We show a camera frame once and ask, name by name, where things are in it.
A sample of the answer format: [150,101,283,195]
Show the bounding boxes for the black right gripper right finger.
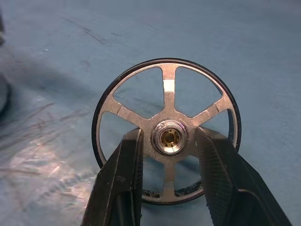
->
[194,126,293,226]

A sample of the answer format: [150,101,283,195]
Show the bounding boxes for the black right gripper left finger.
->
[81,128,145,226]

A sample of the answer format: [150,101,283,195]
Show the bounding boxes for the black rotor ring silver spokes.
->
[91,57,242,208]

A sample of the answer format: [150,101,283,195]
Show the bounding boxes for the grey motor housing copper windings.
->
[0,7,15,116]

